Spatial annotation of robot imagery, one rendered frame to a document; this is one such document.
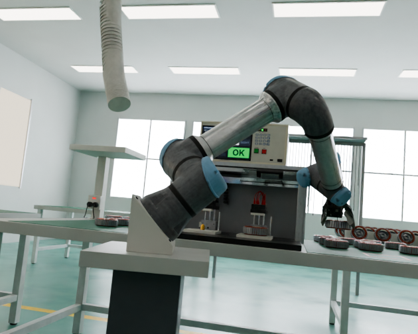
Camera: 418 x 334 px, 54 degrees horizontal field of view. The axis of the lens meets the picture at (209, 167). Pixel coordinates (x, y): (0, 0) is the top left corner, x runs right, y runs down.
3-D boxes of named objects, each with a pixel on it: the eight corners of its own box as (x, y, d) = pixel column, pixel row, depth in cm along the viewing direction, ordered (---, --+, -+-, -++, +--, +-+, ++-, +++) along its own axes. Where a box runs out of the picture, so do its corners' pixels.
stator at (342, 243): (340, 249, 187) (340, 240, 187) (319, 246, 195) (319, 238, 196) (353, 249, 194) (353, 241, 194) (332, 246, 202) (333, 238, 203)
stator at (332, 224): (348, 230, 170) (349, 221, 171) (321, 227, 176) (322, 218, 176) (353, 230, 180) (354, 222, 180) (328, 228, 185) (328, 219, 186)
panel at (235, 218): (302, 239, 202) (305, 179, 206) (174, 226, 216) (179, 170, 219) (302, 239, 203) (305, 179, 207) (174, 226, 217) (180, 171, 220)
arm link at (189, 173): (182, 197, 110) (222, 166, 111) (163, 173, 120) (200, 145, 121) (202, 222, 118) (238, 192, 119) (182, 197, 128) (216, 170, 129)
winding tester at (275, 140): (285, 166, 196) (288, 124, 198) (197, 160, 205) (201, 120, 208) (286, 174, 234) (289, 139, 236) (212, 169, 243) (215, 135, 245)
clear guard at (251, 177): (298, 185, 166) (299, 170, 167) (239, 181, 171) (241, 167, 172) (298, 190, 198) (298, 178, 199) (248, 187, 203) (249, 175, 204)
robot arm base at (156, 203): (174, 246, 110) (203, 222, 111) (139, 202, 109) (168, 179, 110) (171, 235, 125) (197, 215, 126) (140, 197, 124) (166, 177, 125)
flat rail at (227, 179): (301, 188, 190) (302, 181, 191) (173, 179, 203) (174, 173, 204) (301, 188, 191) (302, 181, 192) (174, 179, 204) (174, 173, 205)
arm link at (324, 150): (338, 91, 120) (358, 197, 152) (314, 79, 128) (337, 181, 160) (308, 113, 118) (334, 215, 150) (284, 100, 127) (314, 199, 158)
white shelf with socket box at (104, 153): (117, 223, 239) (125, 146, 244) (60, 218, 247) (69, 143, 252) (139, 222, 273) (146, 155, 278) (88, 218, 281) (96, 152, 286)
